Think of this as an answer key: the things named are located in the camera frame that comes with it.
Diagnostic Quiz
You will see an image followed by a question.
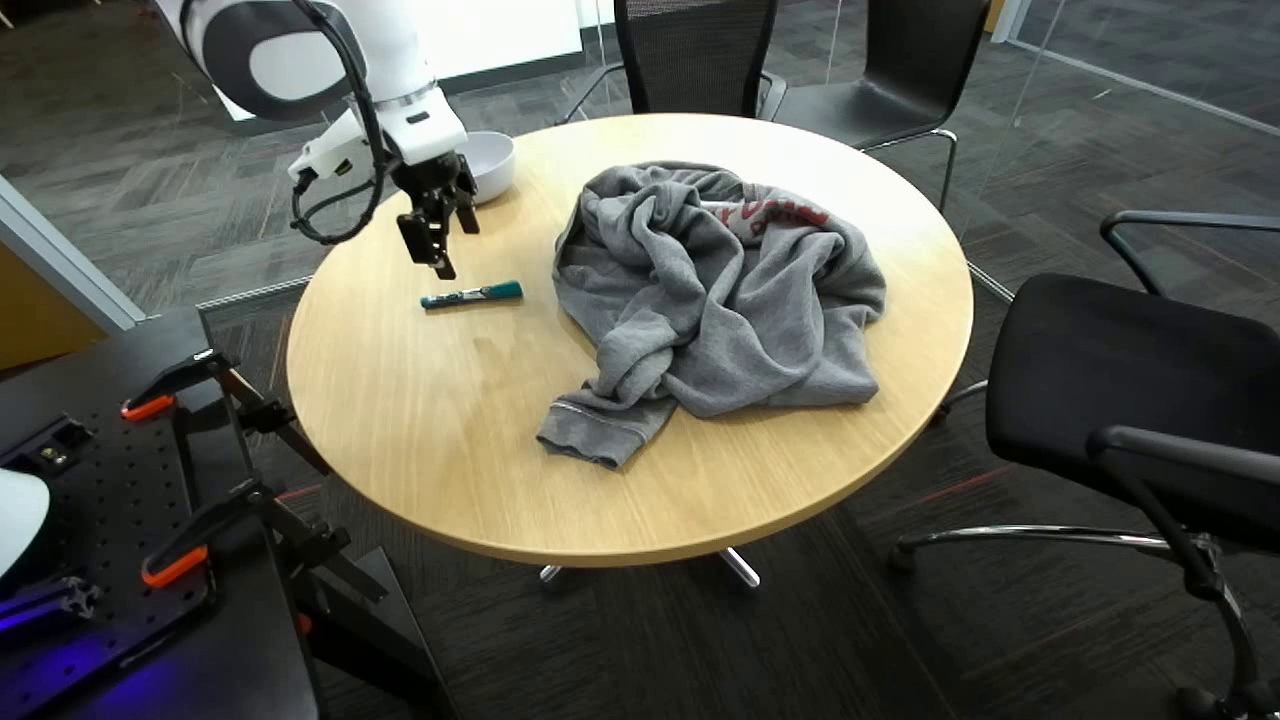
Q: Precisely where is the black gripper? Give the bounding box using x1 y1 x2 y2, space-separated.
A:
392 149 483 282

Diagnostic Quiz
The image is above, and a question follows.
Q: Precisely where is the teal marker pen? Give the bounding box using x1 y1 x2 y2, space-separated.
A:
416 277 529 317

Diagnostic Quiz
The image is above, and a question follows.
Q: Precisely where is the black office chair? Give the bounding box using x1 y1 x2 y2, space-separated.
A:
889 271 1280 720
566 0 791 124
774 0 998 217
1098 203 1280 299

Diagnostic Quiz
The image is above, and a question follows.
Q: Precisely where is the crumpled grey hoodie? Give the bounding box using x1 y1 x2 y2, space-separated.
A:
537 159 894 470

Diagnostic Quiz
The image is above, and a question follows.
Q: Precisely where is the chrome table base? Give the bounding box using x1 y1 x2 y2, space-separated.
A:
537 539 769 597

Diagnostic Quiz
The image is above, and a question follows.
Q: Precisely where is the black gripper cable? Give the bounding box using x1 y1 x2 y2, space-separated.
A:
287 0 403 253

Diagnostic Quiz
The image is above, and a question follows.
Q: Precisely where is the black clamp with orange handle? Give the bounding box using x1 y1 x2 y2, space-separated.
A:
136 477 392 609
116 342 333 478

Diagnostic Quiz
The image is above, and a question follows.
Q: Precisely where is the wooden door with grey frame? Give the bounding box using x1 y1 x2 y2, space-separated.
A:
0 175 150 378

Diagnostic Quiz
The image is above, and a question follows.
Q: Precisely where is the black base mounting bracket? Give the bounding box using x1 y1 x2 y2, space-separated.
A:
0 573 112 641
0 411 98 478

